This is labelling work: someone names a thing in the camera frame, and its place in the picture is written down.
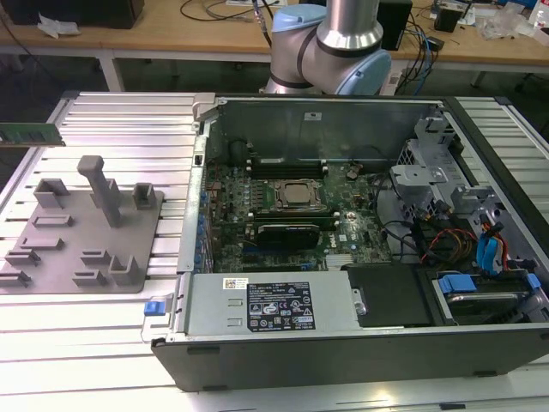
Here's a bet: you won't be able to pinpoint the green RAM stick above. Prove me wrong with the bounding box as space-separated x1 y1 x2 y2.
0 122 67 148

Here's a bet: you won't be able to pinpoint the black RAM slot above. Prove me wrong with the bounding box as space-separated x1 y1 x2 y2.
248 167 329 180
248 157 328 169

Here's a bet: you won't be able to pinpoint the CPU socket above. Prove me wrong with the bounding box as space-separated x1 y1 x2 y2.
273 177 322 211

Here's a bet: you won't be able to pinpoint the silver CPU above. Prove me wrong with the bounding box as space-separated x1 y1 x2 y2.
285 183 313 203

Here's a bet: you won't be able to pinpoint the black graphics card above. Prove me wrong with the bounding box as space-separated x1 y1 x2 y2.
256 221 322 251

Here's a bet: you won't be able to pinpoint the black cylinder capacitor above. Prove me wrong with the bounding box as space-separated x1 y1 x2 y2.
229 139 250 167

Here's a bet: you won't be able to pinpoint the green motherboard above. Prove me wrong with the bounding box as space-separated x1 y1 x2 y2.
201 161 394 274

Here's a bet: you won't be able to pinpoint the silver chipset heatsink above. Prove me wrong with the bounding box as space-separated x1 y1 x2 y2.
324 252 392 272

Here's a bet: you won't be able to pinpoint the silver power supply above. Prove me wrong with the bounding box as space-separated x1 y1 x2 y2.
184 272 364 338

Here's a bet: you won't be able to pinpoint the gray case release latch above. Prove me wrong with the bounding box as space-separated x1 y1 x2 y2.
191 93 219 122

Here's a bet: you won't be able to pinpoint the gray metal drive cage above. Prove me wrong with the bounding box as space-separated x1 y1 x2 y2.
389 114 504 227

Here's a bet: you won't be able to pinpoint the black plastic shroud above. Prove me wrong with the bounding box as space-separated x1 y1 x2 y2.
341 264 435 330

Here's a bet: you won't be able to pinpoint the open black PC case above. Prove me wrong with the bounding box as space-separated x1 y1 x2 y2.
141 93 549 392

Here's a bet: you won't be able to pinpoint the gray parts rack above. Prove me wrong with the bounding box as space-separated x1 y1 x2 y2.
0 154 166 295

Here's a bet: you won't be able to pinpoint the wooden desk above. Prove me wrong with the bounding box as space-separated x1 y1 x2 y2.
0 0 549 87

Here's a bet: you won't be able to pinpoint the hard disk in blue carrier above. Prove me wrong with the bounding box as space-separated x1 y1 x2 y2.
431 270 542 327

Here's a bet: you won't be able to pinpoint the small black speaker box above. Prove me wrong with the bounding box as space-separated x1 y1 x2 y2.
432 6 465 33

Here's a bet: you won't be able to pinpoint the large black box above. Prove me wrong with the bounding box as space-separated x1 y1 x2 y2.
3 0 145 30

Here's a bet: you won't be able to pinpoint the crumpled white paper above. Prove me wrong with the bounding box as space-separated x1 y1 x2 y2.
36 11 82 40

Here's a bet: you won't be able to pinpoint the clear plastic bags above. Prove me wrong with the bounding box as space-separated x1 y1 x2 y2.
479 8 538 42

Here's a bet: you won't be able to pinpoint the red yellow wire bundle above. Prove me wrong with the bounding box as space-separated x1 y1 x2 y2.
419 228 478 265

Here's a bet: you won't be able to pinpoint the black cable loop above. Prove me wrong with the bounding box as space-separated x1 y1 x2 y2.
179 0 241 21

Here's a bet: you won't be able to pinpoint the blue hanging cable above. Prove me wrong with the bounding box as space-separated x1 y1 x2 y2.
416 25 435 89

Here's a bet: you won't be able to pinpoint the blue flat wire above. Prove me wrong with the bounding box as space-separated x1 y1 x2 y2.
474 233 510 276

